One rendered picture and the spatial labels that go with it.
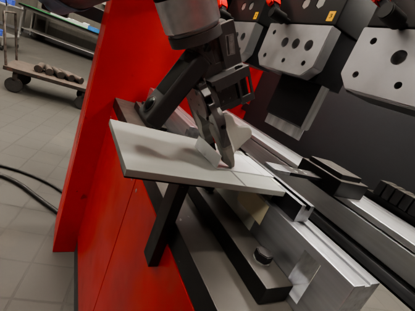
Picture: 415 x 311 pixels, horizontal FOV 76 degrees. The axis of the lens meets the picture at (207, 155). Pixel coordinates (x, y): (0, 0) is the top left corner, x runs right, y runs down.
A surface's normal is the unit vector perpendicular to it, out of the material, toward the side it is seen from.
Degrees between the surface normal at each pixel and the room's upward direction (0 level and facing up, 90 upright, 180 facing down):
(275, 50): 90
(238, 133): 81
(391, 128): 90
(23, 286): 0
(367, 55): 90
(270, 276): 0
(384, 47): 90
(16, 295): 0
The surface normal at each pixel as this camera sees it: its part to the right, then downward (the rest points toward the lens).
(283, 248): -0.84, -0.17
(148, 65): 0.41, 0.43
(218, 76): -0.27, -0.77
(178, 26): -0.31, 0.63
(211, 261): 0.36, -0.89
